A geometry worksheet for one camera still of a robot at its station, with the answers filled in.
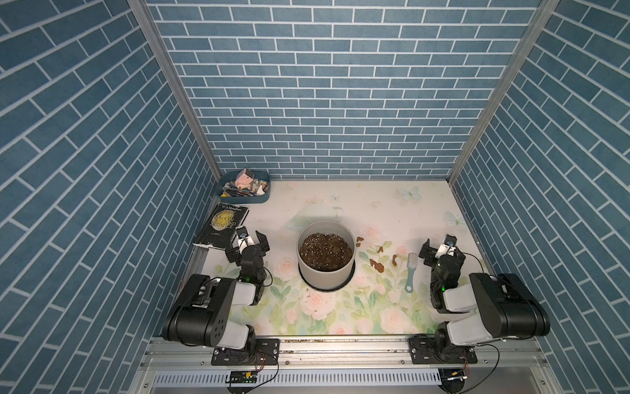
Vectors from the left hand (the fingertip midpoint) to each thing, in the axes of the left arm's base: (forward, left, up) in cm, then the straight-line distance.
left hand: (250, 234), depth 89 cm
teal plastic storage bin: (+25, +3, -5) cm, 26 cm away
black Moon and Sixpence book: (+9, +16, -9) cm, 21 cm away
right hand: (-2, -71, -1) cm, 71 cm away
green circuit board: (-41, -3, -13) cm, 44 cm away
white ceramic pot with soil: (-7, -28, 0) cm, 28 cm away
